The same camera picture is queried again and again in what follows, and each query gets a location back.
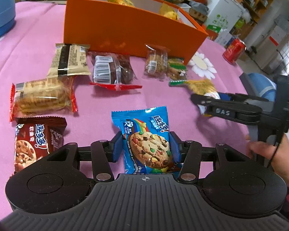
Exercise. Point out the red soda can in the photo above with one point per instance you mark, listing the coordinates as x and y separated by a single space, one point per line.
234 51

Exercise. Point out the brown soft cookie packet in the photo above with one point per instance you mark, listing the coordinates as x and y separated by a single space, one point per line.
37 137

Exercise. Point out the yellow green cracker packet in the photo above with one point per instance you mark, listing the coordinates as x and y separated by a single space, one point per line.
201 87

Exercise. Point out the person's right hand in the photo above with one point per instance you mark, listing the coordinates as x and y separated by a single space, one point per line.
280 157

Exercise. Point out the white fridge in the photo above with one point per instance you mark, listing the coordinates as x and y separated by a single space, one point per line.
223 13

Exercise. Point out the brown granola clear packet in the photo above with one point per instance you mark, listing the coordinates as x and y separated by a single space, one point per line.
156 62

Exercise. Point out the dark brownie clear packet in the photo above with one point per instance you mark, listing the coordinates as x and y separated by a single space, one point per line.
113 71

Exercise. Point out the blue chocolate chip cookie packet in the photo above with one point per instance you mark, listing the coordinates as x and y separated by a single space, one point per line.
146 141

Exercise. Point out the sandwich biscuit red packet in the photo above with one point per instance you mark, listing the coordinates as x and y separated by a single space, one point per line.
42 96

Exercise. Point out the beige cracker packet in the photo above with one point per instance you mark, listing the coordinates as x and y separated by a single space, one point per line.
69 60

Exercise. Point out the yellow round cake packet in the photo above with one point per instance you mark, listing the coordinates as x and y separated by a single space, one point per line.
168 12

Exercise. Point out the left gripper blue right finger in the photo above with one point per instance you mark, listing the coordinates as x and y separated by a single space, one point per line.
176 145

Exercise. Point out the orange storage box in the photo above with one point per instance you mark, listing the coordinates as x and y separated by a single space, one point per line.
110 27

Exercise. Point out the green edged snack packet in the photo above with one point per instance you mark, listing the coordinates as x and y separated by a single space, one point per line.
176 70

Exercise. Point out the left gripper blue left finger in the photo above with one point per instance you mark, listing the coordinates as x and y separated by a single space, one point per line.
116 147

